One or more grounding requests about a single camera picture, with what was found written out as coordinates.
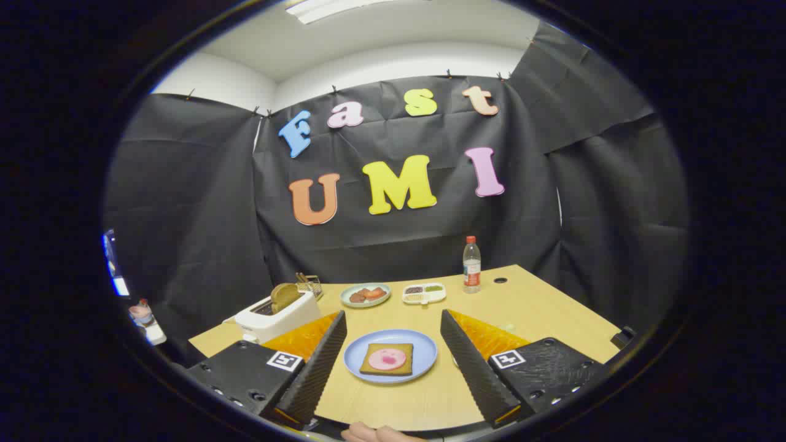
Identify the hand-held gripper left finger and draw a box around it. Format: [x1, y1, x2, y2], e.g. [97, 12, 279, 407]
[184, 310, 348, 430]

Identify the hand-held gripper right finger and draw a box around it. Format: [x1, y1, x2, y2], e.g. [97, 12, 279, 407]
[440, 309, 609, 429]

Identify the rounded brown toast slice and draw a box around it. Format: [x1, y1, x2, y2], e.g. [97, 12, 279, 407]
[271, 283, 302, 314]

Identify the square brown bread slice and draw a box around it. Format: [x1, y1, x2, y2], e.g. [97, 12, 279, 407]
[359, 343, 414, 376]

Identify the blue plate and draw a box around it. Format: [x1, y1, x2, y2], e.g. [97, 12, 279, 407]
[343, 329, 438, 385]

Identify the white toaster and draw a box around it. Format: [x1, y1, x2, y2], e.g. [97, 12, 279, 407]
[233, 289, 323, 344]

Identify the pink ham slice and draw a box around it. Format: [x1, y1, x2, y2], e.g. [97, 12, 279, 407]
[367, 348, 408, 371]

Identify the pale green plate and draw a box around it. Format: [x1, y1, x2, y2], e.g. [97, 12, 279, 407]
[340, 283, 392, 308]

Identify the white divided spice dish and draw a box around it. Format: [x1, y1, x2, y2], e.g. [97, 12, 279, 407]
[402, 283, 447, 306]

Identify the clear red-capped water bottle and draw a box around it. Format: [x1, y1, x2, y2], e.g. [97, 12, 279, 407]
[462, 236, 482, 294]

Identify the black backdrop cloth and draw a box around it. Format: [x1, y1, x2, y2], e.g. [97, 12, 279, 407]
[103, 21, 691, 363]

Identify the small pinkish container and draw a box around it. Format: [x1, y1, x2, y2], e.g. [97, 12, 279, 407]
[129, 298, 155, 327]

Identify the blue-lit screen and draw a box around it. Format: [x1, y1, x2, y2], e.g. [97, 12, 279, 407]
[102, 229, 131, 299]

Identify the ceiling light panel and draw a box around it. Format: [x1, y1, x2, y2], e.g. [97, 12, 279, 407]
[286, 0, 400, 25]

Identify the small wire basket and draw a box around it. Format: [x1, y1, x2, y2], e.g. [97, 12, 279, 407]
[296, 273, 324, 300]

